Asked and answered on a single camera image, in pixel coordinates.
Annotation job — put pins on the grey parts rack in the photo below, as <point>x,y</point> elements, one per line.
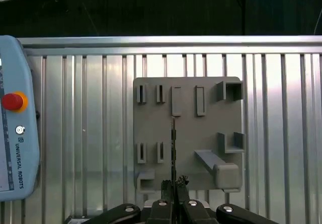
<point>188,123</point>

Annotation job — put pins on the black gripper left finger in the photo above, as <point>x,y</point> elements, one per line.
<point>161,211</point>

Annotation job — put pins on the pale blue teach pendant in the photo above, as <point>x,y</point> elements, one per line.
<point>22,83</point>

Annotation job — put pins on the blue RAM stick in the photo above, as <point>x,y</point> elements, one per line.
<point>173,146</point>

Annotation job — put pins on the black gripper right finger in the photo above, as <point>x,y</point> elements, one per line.
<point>193,212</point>

